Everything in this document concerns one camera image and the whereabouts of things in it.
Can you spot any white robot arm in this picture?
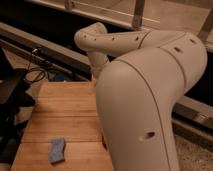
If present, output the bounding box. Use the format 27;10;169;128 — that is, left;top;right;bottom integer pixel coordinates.
74;23;207;171

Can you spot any blue object behind table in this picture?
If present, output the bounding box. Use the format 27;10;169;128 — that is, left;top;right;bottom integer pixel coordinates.
49;74;65;82

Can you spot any blue sponge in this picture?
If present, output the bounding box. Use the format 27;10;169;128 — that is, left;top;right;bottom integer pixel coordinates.
49;138;65;164

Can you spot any black equipment on left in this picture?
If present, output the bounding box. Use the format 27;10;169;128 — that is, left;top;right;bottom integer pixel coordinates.
0;48;35;163

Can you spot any metal rail beam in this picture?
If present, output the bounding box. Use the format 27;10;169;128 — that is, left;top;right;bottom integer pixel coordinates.
0;21;213;129

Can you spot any black cable loop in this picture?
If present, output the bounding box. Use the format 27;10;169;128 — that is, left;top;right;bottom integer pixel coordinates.
24;66;50;85

